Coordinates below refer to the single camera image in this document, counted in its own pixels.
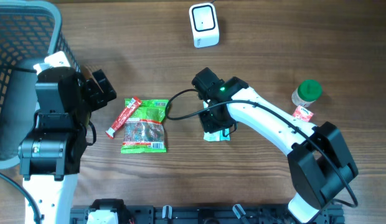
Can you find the green lid jar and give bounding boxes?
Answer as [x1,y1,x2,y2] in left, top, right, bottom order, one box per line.
[291,80,322,108]

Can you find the mint green wipes pack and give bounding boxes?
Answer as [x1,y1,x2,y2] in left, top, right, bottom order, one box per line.
[202,101,231,142]

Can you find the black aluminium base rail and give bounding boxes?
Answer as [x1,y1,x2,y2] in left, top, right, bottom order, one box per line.
[70,198,345,224]

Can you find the grey plastic mesh basket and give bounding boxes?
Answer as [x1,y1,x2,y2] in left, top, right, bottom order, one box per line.
[0,1,80,169]

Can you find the clear gummy candy bag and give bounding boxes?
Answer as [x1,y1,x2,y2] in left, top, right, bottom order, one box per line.
[121,118,167,154]

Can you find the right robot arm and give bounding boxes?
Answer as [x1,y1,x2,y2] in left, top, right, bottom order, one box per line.
[192,68,359,223]

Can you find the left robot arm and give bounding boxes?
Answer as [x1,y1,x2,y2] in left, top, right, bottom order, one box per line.
[18,67,116,223]

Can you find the green snack bag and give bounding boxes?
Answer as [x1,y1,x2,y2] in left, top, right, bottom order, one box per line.
[128,100,168,122]

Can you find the red Kleenex tissue pack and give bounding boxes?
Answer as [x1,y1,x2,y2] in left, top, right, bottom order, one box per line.
[293,105,314,122]

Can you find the red candy bar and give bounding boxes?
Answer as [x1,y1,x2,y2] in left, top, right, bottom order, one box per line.
[106,96,142,139]

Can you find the white barcode scanner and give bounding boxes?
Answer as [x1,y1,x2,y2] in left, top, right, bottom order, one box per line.
[189,2,220,49]

